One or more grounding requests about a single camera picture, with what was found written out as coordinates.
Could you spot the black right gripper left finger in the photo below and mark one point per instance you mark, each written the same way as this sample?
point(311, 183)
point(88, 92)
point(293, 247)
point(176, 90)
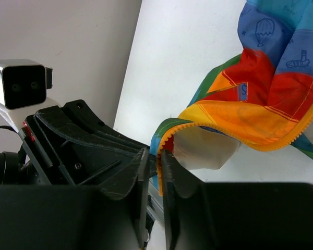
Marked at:
point(111, 215)

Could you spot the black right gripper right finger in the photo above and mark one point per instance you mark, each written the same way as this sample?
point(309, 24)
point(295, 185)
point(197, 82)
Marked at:
point(234, 215)

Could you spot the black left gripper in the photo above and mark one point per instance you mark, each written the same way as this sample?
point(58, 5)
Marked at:
point(70, 145)

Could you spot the rainbow striped zip jacket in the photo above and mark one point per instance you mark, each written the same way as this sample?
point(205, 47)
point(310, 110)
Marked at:
point(262, 98)

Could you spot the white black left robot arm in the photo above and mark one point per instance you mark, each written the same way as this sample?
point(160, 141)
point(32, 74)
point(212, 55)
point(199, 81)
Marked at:
point(13, 165)

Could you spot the aluminium table edge rail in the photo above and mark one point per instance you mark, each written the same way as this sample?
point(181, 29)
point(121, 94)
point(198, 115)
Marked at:
point(155, 210)

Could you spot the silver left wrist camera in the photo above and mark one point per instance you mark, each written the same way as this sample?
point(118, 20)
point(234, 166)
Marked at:
point(23, 83)

